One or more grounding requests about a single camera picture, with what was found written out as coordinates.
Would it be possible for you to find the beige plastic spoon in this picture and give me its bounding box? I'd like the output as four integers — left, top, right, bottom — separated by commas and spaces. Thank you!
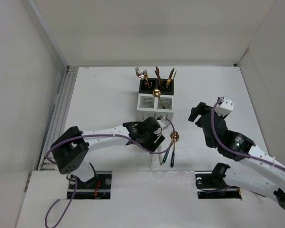
157, 146, 163, 165

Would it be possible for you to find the gold spoon green handle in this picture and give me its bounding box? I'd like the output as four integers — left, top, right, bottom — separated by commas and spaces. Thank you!
170, 131, 179, 168
152, 88, 165, 109
163, 132, 174, 163

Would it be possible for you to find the gold knife green handle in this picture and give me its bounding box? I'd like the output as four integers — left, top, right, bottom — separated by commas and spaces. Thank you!
170, 70, 177, 86
166, 68, 175, 88
155, 66, 162, 87

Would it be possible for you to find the rose gold fork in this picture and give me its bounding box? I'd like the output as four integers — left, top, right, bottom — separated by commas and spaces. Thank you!
138, 69, 146, 83

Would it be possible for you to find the rose gold knife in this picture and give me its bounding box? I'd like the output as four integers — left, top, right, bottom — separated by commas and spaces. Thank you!
156, 67, 163, 89

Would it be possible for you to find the silver fork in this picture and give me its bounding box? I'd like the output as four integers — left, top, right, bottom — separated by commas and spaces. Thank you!
135, 67, 144, 80

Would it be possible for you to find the gold fork green handle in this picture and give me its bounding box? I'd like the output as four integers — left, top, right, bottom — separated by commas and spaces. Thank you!
143, 69, 150, 88

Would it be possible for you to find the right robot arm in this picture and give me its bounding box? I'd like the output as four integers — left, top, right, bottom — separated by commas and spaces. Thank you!
188, 97, 285, 210

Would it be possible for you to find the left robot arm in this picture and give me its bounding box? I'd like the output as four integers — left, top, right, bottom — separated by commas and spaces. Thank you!
49, 116, 168, 189

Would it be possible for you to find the white utensil container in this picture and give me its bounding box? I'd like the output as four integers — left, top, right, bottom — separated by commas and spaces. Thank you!
137, 93, 174, 121

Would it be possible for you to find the black utensil container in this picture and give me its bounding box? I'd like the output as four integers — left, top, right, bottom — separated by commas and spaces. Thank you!
138, 78, 174, 95

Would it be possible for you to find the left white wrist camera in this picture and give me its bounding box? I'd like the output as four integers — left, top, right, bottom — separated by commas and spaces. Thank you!
156, 116, 170, 130

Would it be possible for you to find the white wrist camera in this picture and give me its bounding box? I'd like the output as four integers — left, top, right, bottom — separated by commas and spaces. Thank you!
156, 116, 170, 130
215, 96, 234, 118

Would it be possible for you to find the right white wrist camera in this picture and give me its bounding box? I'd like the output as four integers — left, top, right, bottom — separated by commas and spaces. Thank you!
215, 96, 234, 118

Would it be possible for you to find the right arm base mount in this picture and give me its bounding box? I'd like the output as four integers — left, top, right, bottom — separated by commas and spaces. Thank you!
195, 163, 242, 200

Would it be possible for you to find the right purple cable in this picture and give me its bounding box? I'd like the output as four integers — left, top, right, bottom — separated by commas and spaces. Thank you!
210, 97, 285, 198

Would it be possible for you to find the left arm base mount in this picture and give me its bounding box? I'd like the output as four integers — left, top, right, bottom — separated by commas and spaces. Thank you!
73, 163, 112, 200

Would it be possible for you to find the aluminium rail frame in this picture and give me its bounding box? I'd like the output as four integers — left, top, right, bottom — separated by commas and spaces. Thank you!
36, 66, 79, 171

